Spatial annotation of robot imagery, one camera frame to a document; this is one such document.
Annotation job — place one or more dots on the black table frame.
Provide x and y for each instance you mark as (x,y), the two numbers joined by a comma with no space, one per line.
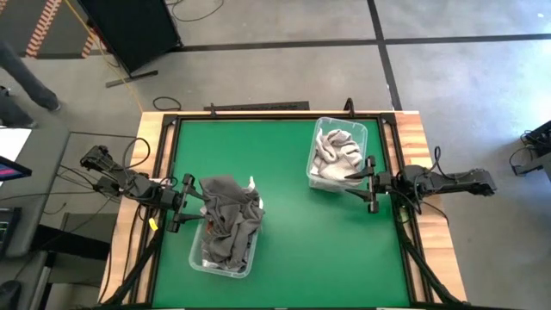
(193,116)

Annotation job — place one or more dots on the green table mat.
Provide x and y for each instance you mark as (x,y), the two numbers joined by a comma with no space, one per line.
(301,241)

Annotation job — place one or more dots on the black equipment cart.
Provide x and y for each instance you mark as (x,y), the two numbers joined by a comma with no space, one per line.
(538,142)

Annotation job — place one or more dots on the tilted dark monitor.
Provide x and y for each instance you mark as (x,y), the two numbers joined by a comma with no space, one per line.
(10,170)

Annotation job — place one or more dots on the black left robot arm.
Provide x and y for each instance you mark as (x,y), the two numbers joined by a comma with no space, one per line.
(138,187)

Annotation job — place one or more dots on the black clamp bracket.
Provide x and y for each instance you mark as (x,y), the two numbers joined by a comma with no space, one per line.
(349,107)
(212,111)

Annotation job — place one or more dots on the white paper sheet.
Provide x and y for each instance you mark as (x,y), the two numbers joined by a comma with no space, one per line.
(13,142)

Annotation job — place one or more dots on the light grey waffle towel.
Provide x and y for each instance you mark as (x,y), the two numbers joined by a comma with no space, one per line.
(336,155)

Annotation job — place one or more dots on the grey side desk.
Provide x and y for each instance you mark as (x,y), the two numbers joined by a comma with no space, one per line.
(47,172)

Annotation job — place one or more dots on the clear plastic bin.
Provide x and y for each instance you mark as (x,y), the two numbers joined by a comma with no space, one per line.
(198,258)
(340,122)

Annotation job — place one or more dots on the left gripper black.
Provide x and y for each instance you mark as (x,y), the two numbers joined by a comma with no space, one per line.
(176,200)

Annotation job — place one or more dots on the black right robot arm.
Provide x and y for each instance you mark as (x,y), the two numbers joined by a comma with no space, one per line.
(452,183)

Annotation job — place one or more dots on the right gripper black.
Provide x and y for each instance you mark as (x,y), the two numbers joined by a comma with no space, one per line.
(383,184)

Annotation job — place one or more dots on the person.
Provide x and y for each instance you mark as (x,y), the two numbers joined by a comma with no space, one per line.
(26,77)

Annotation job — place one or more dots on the black device with lit keys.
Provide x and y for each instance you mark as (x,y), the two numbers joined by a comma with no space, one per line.
(6,228)

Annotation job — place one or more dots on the plain dark grey towel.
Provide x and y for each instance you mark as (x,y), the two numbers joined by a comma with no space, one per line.
(232,215)

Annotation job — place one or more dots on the black computer mouse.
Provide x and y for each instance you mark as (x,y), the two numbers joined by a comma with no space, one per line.
(8,295)

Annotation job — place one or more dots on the black floor cabinet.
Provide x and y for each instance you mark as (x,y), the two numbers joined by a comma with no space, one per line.
(129,30)

